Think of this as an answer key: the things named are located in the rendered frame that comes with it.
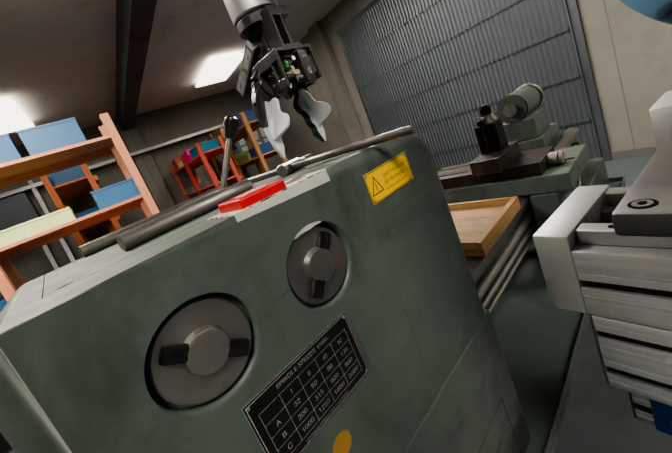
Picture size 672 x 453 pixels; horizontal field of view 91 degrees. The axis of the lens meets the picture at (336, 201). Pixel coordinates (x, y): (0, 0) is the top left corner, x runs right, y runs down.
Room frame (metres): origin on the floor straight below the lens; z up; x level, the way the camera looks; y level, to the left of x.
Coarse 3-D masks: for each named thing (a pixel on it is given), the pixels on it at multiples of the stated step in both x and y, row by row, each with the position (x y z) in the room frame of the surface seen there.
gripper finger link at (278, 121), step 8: (272, 104) 0.54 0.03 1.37; (272, 112) 0.54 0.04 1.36; (280, 112) 0.52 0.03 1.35; (272, 120) 0.54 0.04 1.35; (280, 120) 0.52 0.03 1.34; (288, 120) 0.50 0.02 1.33; (264, 128) 0.54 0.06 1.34; (272, 128) 0.53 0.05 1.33; (280, 128) 0.52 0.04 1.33; (272, 136) 0.53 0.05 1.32; (280, 136) 0.53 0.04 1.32; (272, 144) 0.54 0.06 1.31; (280, 144) 0.54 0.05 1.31; (280, 152) 0.53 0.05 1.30
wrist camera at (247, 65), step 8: (248, 40) 0.56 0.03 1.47; (248, 48) 0.56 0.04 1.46; (256, 48) 0.55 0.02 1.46; (248, 56) 0.57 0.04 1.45; (256, 56) 0.56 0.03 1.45; (248, 64) 0.58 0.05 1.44; (240, 72) 0.60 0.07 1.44; (248, 72) 0.58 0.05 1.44; (240, 80) 0.61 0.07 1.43; (248, 80) 0.59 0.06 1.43; (240, 88) 0.62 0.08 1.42; (248, 88) 0.61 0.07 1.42; (248, 96) 0.62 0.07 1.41
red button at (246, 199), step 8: (264, 184) 0.40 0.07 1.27; (272, 184) 0.37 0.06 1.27; (280, 184) 0.37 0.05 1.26; (248, 192) 0.38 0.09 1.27; (256, 192) 0.35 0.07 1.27; (264, 192) 0.36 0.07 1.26; (272, 192) 0.36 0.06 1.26; (232, 200) 0.36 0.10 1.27; (240, 200) 0.34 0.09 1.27; (248, 200) 0.34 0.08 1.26; (256, 200) 0.35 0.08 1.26; (224, 208) 0.37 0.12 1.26; (232, 208) 0.35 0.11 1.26; (240, 208) 0.34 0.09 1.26
